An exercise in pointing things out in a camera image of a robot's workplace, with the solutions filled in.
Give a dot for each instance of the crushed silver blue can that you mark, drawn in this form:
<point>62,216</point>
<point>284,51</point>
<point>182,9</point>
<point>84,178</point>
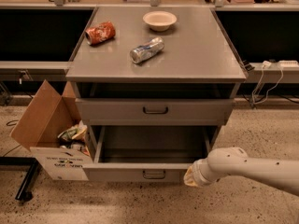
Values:
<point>147,50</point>

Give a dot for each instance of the trash in cardboard box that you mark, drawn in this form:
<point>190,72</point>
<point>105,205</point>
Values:
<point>75,138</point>

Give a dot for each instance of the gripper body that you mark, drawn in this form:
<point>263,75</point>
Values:
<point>198,173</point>

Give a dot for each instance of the black table leg base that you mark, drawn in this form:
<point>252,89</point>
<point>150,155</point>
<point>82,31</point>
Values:
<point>31,168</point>

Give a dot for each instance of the grey drawer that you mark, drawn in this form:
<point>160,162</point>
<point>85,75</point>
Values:
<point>156,112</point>
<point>148,153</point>

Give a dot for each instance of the grey top drawer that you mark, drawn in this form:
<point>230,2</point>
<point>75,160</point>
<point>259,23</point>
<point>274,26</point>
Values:
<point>156,112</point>

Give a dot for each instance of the white paper bowl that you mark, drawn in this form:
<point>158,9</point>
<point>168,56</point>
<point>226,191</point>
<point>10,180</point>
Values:
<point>159,21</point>

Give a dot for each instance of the open cardboard box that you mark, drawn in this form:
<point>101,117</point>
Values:
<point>48,115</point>

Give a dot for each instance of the long workbench shelf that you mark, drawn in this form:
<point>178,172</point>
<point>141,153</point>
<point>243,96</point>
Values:
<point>33,71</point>

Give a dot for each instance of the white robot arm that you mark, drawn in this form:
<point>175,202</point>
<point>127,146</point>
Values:
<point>222,162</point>

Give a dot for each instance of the white power strip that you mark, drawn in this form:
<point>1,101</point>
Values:
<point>288,64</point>

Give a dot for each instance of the crushed orange soda can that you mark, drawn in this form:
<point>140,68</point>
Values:
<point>100,33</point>

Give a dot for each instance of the white power adapter with cable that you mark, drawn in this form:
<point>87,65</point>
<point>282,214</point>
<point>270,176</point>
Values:
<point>256,92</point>

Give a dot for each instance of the grey drawer cabinet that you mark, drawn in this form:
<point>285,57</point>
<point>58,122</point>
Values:
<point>196,62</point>

